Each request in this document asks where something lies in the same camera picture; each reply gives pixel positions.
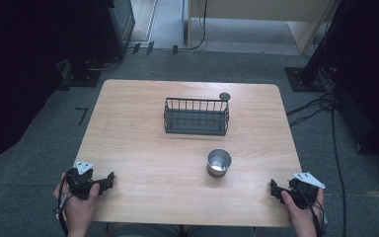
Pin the dark grey cabinet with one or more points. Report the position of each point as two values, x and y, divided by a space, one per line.
123 23

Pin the person's left hand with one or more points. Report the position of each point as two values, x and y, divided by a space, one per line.
79 209

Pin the black metal stand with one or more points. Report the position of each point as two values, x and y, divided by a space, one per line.
80 75
309 75

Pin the person's right hand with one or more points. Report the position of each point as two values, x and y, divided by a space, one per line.
301 214

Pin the light wooden furniture panel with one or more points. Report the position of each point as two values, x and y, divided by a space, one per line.
260 10

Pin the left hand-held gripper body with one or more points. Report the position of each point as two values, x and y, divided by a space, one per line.
80 182

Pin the dark round disc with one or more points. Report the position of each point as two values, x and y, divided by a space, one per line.
224 96

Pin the dark curtain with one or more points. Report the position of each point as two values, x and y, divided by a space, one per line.
371 82
13 82

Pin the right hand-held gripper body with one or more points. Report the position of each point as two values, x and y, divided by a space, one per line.
303 192

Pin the metal cup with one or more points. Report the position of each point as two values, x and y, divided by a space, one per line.
218 163

